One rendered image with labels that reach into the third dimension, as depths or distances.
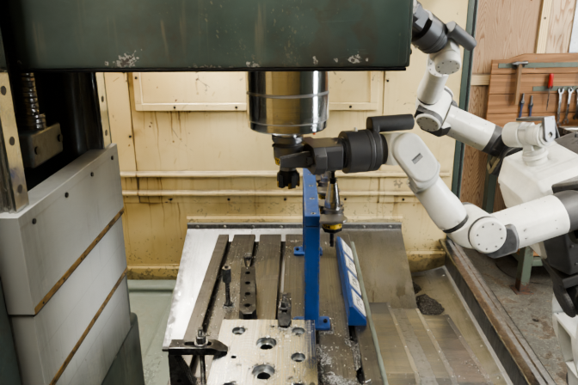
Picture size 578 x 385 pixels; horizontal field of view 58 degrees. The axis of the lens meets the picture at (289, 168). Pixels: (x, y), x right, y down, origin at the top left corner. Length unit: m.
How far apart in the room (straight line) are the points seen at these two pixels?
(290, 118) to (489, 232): 0.50
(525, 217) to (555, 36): 2.93
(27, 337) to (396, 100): 1.51
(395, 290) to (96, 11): 1.48
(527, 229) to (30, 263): 0.97
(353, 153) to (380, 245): 1.15
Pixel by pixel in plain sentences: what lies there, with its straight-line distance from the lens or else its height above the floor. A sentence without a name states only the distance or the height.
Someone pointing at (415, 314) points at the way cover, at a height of 0.71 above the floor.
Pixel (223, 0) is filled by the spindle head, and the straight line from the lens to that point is 0.87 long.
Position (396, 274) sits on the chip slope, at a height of 0.76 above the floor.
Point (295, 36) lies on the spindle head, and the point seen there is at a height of 1.68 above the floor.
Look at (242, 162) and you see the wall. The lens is 2.09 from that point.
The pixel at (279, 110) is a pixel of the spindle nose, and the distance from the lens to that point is 0.93.
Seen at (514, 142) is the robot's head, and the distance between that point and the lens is 1.47.
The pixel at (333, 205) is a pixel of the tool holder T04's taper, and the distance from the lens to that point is 1.36.
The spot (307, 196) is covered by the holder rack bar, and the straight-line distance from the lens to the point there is 1.45.
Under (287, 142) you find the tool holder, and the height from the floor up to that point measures 1.48.
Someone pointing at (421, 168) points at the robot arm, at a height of 1.42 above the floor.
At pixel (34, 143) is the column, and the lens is 1.09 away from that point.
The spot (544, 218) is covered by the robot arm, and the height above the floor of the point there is 1.29.
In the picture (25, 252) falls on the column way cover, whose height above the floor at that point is 1.35.
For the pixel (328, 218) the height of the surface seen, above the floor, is 1.22.
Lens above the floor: 1.73
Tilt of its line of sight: 17 degrees down
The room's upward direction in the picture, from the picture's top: straight up
